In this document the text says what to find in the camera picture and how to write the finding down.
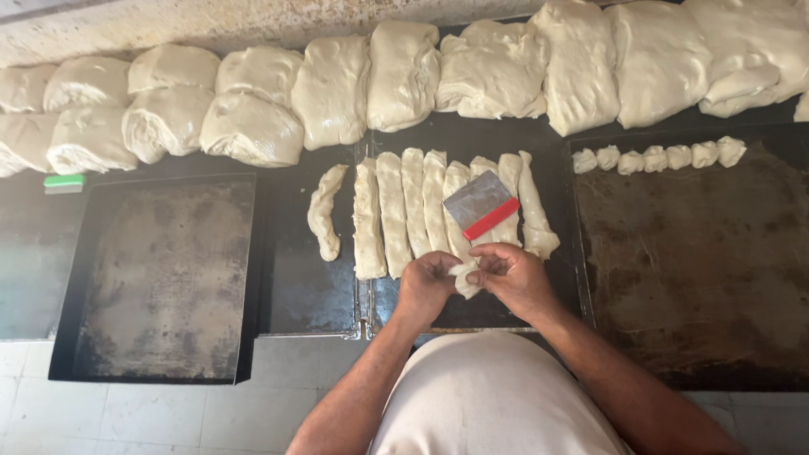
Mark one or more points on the person's left hand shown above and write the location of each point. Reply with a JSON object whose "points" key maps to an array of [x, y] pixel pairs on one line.
{"points": [[420, 294]]}

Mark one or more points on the person's right hand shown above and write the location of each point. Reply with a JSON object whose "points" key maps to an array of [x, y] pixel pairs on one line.
{"points": [[521, 281]]}

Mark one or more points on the person's left fingers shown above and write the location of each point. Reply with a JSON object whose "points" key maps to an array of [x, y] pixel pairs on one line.
{"points": [[442, 260]]}

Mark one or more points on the single pale dough strip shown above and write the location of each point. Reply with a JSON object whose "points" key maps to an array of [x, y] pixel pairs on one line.
{"points": [[466, 285]]}

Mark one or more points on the row of cut dough strips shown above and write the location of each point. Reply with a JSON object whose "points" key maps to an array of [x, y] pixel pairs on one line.
{"points": [[393, 215]]}

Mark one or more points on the curved dough strip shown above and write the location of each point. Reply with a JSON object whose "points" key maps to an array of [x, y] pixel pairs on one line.
{"points": [[324, 212]]}

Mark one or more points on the narrow black baking tray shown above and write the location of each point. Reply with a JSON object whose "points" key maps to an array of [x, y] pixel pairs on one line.
{"points": [[303, 294]]}

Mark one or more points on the person's white apron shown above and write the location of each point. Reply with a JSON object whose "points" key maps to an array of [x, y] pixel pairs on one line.
{"points": [[490, 398]]}

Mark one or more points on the row of large dough lumps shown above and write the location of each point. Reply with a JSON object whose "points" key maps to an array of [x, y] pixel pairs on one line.
{"points": [[404, 76]]}

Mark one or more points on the row of small dough balls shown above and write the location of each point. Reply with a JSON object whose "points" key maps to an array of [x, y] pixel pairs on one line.
{"points": [[656, 158]]}

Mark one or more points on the wide rusty black baking tray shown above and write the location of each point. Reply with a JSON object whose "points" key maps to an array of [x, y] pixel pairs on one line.
{"points": [[695, 265]]}

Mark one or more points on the large worn black baking tray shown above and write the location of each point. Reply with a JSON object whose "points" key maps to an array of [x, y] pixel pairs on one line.
{"points": [[158, 284]]}

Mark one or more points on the green and white scraper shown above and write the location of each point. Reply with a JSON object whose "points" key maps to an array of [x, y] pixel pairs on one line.
{"points": [[64, 183]]}

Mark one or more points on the grey baking tray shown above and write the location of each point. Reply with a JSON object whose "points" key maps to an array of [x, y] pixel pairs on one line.
{"points": [[31, 265]]}

